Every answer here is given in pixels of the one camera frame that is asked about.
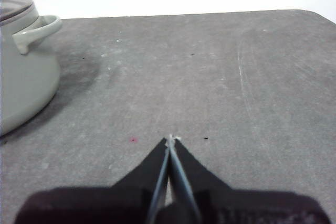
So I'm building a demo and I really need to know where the pale green electric pot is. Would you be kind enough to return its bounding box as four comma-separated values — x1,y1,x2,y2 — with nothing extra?
0,5,63,137

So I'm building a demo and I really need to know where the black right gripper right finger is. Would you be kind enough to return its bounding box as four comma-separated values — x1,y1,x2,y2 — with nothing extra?
170,137,328,224

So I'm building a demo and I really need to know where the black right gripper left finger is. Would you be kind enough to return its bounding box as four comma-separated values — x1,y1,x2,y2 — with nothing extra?
15,136,171,224

